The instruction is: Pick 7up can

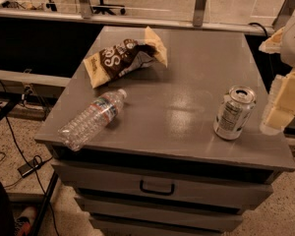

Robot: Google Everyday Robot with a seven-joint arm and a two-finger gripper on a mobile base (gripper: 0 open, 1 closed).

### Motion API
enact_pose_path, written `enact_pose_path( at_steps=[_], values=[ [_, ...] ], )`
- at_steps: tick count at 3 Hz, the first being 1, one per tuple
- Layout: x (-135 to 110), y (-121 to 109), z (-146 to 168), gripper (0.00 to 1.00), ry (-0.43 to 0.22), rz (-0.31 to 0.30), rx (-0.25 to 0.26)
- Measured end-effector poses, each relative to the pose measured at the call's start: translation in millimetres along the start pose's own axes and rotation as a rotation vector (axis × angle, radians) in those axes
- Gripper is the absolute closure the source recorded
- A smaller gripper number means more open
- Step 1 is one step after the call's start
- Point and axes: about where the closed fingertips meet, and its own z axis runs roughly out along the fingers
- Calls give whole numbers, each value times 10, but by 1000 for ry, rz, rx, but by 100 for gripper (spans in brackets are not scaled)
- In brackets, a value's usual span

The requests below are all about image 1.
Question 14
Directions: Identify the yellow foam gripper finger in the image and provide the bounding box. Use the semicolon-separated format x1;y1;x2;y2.
263;68;295;130
259;28;284;54

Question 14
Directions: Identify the silver 7up soda can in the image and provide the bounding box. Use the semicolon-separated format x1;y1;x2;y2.
213;86;257;141

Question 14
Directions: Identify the grey drawer cabinet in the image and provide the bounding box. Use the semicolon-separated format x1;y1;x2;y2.
36;29;295;236

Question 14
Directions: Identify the brown yellow chip bag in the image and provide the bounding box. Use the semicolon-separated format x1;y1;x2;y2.
84;27;168;89

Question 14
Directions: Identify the top grey drawer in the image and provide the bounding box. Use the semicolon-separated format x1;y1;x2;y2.
52;160;272;209

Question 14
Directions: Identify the grey drawer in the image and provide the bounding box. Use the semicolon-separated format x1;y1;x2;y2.
52;160;272;209
75;196;242;232

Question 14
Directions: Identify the clear plastic water bottle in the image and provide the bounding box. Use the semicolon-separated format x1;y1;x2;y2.
58;89;127;151

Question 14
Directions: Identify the middle grey drawer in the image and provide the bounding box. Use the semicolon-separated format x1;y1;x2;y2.
75;196;242;232

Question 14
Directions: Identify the black tripod leg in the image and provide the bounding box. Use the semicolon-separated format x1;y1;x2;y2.
30;173;58;236

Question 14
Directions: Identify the black power adapter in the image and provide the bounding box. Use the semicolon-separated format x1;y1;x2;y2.
18;158;42;178

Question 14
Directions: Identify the red white shoe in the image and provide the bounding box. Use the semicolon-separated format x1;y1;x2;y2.
14;206;37;236

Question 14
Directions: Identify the black drawer handle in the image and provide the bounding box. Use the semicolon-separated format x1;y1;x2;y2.
139;180;175;196

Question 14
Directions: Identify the metal railing frame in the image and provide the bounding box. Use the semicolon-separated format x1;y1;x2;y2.
0;0;295;34

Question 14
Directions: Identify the black floor cable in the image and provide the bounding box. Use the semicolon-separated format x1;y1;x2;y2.
0;70;61;236

